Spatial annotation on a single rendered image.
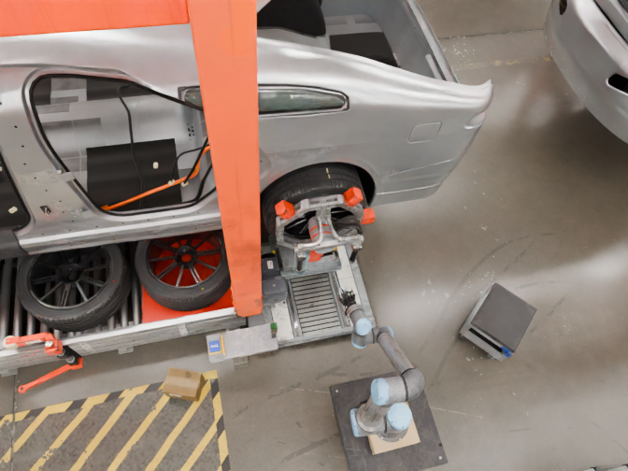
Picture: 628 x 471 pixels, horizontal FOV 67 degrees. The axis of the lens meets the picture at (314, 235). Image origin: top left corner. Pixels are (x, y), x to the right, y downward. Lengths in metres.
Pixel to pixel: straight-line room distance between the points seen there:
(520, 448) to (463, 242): 1.60
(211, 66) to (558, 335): 3.47
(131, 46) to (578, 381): 3.64
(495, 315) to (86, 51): 2.93
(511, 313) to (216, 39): 2.92
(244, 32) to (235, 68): 0.12
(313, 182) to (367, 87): 0.65
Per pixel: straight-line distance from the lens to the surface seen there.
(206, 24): 1.27
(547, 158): 5.12
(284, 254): 3.56
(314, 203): 2.77
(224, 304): 3.37
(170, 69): 2.26
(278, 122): 2.36
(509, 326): 3.64
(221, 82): 1.39
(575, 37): 4.49
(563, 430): 4.00
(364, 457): 3.17
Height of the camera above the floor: 3.41
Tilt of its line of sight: 61 degrees down
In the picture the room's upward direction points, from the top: 10 degrees clockwise
